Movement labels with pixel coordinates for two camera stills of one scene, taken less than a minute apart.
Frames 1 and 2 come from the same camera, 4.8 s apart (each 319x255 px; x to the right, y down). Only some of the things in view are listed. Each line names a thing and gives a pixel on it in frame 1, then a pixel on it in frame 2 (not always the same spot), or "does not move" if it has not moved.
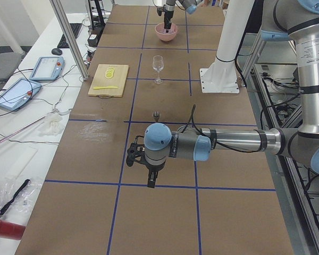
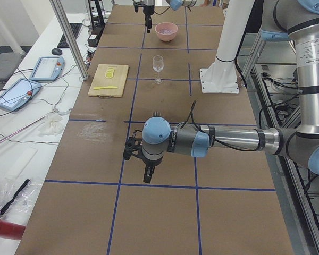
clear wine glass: (158, 65) does not move
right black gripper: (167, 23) → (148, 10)
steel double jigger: (156, 114) does not move
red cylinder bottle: (5, 229) does not move
